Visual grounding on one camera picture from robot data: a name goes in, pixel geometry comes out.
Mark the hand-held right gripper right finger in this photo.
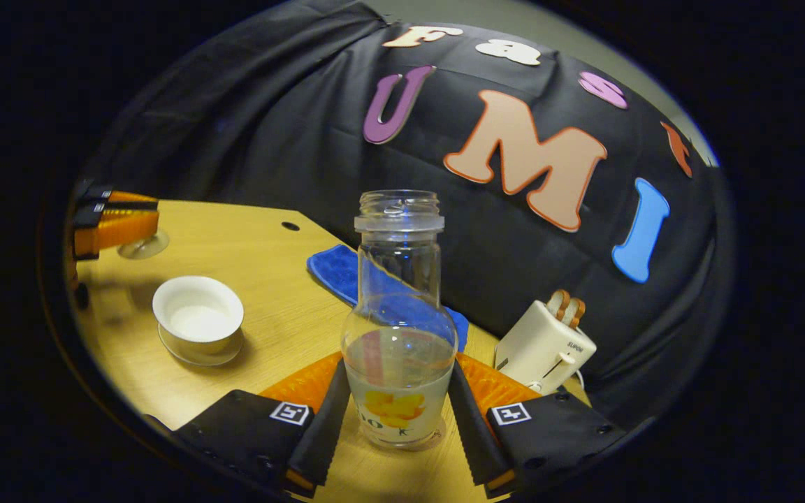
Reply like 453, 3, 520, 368
449, 353, 627, 498

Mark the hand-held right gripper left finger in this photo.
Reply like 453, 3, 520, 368
172, 351, 352, 498

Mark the cream teacup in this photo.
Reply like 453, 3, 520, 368
152, 275, 245, 356

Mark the clear plastic water bottle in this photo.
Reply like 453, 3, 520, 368
341, 190, 459, 450

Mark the cream toaster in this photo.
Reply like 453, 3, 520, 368
493, 299, 597, 393

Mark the black backdrop cloth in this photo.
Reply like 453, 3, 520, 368
71, 0, 735, 434

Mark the cream saucer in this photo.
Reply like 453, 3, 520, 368
158, 325, 245, 367

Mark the blue towel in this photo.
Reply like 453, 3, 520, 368
307, 244, 471, 352

